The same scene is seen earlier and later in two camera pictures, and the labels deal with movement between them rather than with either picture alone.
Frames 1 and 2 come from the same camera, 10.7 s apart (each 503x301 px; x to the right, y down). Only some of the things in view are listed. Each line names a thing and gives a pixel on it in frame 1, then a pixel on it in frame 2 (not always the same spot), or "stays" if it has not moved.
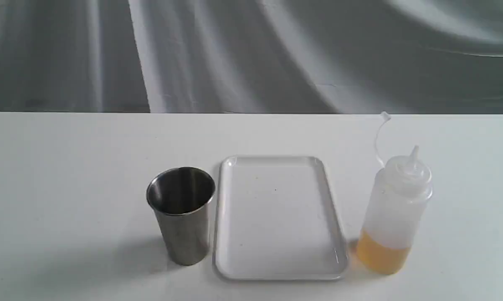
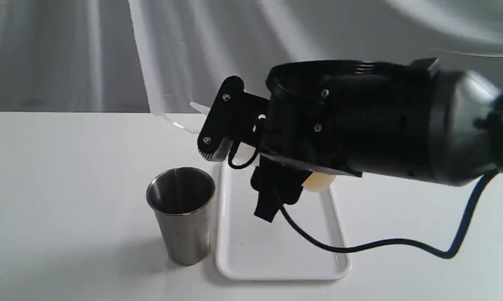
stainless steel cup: (182, 198) stays
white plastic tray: (276, 219) stays
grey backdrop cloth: (455, 57) stays
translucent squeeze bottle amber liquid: (401, 195) -> (195, 121)
